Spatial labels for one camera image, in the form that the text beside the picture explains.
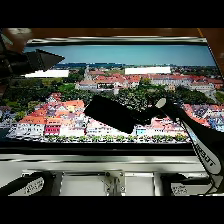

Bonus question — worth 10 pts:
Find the black garment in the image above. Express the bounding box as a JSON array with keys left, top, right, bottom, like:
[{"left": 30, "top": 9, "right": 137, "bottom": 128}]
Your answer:
[{"left": 83, "top": 94, "right": 157, "bottom": 135}]

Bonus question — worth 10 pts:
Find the silver frame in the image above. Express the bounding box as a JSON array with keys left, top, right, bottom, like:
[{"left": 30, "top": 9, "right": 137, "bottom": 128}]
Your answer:
[{"left": 0, "top": 35, "right": 224, "bottom": 197}]

